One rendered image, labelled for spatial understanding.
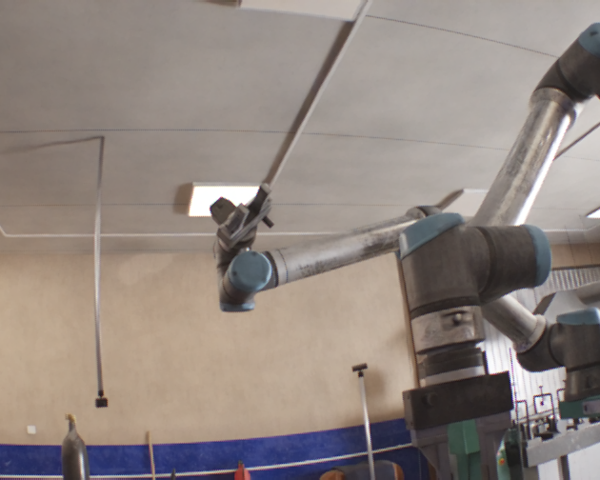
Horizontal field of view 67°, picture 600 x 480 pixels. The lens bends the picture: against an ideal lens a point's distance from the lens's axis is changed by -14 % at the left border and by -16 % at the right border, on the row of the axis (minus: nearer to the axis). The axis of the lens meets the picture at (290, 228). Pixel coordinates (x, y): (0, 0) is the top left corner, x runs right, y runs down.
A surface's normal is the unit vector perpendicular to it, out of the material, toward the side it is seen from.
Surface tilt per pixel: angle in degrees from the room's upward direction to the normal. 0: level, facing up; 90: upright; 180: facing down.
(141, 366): 90
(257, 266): 91
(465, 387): 90
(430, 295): 90
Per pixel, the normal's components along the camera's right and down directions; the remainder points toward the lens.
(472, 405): -0.02, -0.35
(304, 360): 0.25, -0.36
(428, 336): -0.80, -0.13
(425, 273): -0.59, -0.22
